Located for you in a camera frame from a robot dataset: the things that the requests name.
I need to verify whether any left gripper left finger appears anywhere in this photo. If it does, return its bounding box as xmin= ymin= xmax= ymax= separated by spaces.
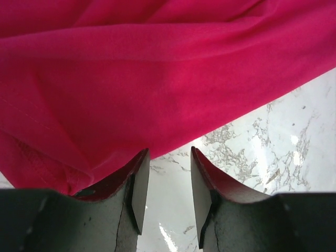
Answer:
xmin=1 ymin=149 xmax=150 ymax=251

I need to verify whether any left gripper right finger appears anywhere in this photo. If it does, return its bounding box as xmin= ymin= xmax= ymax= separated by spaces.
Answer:
xmin=191 ymin=148 xmax=335 ymax=251

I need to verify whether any pink red t shirt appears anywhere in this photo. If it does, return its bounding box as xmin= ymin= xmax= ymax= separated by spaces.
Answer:
xmin=1 ymin=1 xmax=335 ymax=195

